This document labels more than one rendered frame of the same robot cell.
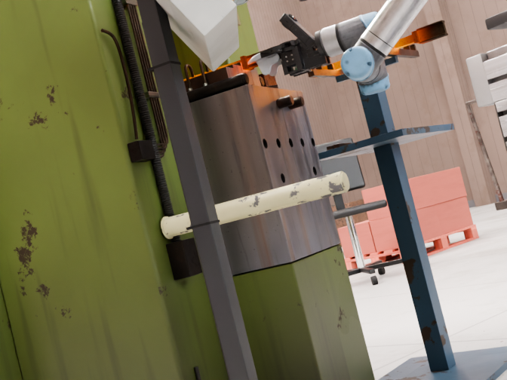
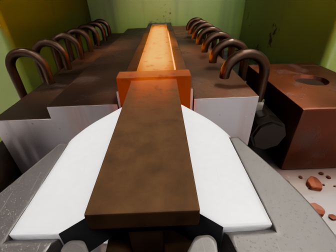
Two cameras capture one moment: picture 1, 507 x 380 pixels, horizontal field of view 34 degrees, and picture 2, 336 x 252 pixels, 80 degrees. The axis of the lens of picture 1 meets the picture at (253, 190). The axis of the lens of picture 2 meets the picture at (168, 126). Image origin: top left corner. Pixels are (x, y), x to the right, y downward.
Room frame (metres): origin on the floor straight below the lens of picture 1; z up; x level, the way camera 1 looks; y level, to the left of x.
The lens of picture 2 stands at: (2.14, -0.18, 1.05)
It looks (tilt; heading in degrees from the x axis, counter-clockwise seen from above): 33 degrees down; 65
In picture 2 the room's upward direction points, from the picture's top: 2 degrees counter-clockwise
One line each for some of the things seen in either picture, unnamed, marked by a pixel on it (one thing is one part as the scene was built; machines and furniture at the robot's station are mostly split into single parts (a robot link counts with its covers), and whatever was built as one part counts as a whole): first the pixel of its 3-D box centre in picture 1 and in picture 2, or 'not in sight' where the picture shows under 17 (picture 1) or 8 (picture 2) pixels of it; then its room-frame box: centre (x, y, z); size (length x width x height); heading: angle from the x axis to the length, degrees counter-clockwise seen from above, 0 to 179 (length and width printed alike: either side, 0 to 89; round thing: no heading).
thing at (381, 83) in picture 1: (369, 70); not in sight; (2.03, -0.35, 0.88); 0.11 x 0.08 x 0.11; 161
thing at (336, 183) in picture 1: (252, 205); not in sight; (1.81, 0.01, 0.62); 0.44 x 0.05 x 0.05; 66
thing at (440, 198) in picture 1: (404, 219); not in sight; (7.21, -1.20, 0.32); 1.09 x 0.78 x 0.65; 129
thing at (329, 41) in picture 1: (333, 41); not in sight; (2.08, -0.28, 0.98); 0.08 x 0.05 x 0.08; 156
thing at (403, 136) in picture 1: (385, 142); not in sight; (2.55, -0.43, 0.73); 0.40 x 0.30 x 0.02; 146
